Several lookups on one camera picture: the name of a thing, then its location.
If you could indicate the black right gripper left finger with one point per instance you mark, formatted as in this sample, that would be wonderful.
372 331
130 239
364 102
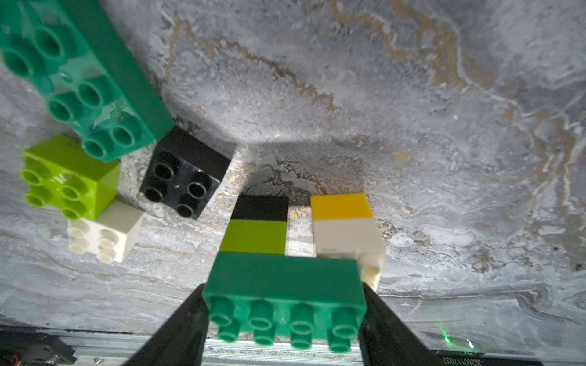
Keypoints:
180 341

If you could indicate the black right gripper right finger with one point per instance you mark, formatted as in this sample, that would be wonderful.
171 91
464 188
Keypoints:
385 340

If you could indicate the dark green long brick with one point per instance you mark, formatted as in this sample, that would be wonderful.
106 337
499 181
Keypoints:
72 54
304 299

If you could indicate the white square brick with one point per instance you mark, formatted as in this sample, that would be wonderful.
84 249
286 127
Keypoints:
111 236
358 239

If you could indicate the lime green square brick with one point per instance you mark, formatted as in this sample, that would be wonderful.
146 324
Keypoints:
247 236

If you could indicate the yellow square brick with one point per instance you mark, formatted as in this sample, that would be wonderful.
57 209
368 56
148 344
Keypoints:
340 207

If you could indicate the black square brick centre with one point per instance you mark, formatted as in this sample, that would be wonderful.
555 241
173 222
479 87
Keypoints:
183 173

